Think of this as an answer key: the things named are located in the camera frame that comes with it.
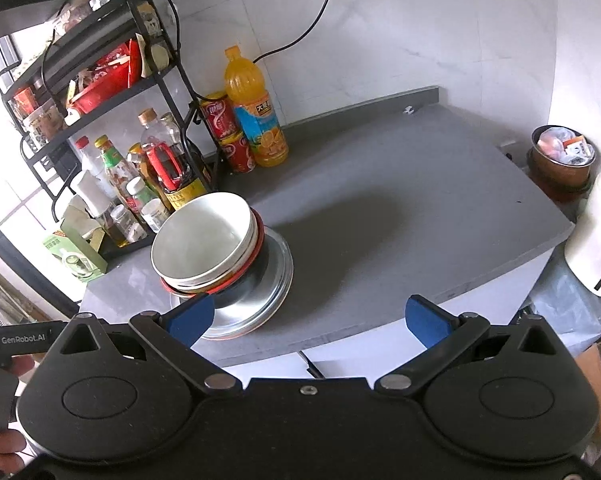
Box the white Sweet Bakery plate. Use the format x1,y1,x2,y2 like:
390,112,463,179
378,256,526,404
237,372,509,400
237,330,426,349
172,226,294,340

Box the white ceramic bowl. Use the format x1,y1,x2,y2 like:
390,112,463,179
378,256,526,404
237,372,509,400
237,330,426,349
151,192,258,292

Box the black metal kitchen rack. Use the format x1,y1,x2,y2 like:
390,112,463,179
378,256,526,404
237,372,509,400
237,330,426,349
0,0,222,261

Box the person's left hand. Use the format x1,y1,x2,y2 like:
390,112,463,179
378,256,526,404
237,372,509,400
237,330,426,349
0,353,37,476

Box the red rimmed black bowl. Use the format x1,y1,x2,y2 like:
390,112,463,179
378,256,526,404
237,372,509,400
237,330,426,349
160,209,265,299

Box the clear oil bottle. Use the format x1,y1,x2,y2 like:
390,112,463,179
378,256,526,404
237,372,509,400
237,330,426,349
103,204,148,247

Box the green matcha carton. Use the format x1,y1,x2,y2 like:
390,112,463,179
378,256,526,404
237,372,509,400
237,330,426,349
43,220,108,284

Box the white label jar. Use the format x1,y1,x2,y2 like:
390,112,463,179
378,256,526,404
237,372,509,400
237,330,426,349
141,198,170,233

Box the red drink can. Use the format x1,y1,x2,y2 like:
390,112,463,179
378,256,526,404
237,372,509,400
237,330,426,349
201,91,240,141
219,131,256,174

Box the brown pot with bags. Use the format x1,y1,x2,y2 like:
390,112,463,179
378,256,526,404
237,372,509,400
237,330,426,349
527,125,596,203

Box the red drink can upper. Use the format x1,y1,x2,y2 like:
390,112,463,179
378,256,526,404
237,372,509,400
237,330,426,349
201,91,240,141

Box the orange juice bottle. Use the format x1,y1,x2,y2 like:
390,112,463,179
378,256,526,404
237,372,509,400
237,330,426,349
223,46,288,167

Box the black power cable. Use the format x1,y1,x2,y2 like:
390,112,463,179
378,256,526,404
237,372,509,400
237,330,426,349
251,0,337,64

